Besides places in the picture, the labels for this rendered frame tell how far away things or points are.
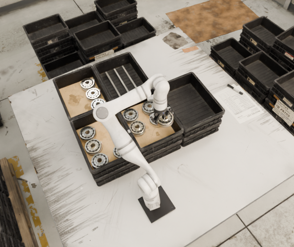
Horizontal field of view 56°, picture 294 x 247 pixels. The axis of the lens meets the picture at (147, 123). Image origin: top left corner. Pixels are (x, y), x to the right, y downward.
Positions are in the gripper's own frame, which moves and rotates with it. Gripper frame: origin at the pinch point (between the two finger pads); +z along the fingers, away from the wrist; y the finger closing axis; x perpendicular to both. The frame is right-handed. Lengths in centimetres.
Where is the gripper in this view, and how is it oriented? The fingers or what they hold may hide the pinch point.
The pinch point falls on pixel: (159, 120)
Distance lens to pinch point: 160.3
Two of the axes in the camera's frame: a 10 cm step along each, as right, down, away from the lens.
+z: 0.4, 5.7, 8.2
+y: 8.9, -4.0, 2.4
